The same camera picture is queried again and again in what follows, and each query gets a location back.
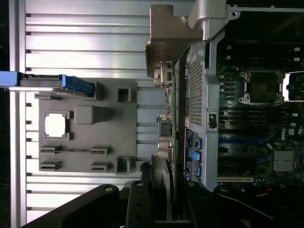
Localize CPU socket with metal frame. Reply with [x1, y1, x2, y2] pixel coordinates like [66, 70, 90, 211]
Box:
[239, 70, 285, 105]

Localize orange wire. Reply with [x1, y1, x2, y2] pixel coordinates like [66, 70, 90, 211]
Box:
[254, 189, 274, 198]

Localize silver socket cover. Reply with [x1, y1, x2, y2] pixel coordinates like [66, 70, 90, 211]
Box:
[282, 71, 304, 102]

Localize grey printed parts rack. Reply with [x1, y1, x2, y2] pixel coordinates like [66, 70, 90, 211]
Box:
[34, 79, 139, 176]

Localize silver chipset heatsink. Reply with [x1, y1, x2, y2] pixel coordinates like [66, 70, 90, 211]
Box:
[272, 150, 297, 172]

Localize grey GPU stand block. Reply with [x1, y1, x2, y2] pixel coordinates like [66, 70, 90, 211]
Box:
[144, 4, 204, 79]

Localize silver open PC case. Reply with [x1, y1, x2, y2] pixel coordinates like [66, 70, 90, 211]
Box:
[180, 0, 304, 190]

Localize thin RAM stick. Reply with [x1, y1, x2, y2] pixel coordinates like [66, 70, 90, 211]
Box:
[40, 148, 105, 152]

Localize beige expansion slot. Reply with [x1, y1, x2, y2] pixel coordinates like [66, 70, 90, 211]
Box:
[217, 176, 254, 183]

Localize blue expansion slot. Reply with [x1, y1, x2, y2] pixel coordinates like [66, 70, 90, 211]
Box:
[218, 137, 274, 145]

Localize silver CPU chip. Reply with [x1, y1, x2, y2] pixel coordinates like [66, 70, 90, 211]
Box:
[44, 113, 67, 138]

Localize disk drive with blue carrier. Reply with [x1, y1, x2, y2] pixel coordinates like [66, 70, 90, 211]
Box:
[0, 70, 96, 98]

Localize black case intrusion switch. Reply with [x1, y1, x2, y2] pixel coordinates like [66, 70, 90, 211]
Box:
[208, 113, 218, 129]

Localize dark green motherboard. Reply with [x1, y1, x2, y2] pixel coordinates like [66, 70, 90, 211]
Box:
[217, 42, 304, 190]

